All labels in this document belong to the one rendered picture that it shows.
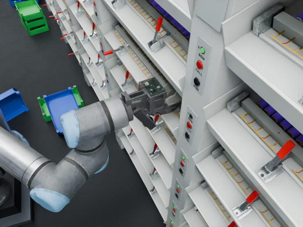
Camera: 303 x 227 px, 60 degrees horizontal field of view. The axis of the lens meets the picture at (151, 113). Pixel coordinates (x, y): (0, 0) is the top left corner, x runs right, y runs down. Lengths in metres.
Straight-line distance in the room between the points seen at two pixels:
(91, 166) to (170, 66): 0.34
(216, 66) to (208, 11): 0.09
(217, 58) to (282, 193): 0.26
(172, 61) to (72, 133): 0.31
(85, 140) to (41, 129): 1.39
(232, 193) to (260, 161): 0.19
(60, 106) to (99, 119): 1.39
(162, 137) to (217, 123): 0.45
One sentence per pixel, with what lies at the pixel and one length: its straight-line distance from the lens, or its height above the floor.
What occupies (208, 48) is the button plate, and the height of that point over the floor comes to 1.24.
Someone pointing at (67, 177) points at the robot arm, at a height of 0.90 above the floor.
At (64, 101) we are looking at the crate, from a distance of 2.06.
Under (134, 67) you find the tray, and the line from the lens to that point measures 0.98.
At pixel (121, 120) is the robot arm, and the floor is 0.99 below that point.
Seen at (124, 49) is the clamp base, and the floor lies 0.91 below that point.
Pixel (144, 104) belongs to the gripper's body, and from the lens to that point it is 0.73.
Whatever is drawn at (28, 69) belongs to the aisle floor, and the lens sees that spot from 2.61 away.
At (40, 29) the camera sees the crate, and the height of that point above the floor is 0.04.
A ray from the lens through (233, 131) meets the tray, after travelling 0.56.
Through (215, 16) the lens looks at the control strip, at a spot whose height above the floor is 1.30.
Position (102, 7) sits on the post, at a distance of 1.13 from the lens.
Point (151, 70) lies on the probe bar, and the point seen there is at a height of 0.93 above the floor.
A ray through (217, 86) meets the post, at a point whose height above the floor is 1.17.
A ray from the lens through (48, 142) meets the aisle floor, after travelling 1.97.
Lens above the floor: 1.51
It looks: 49 degrees down
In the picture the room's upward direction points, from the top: straight up
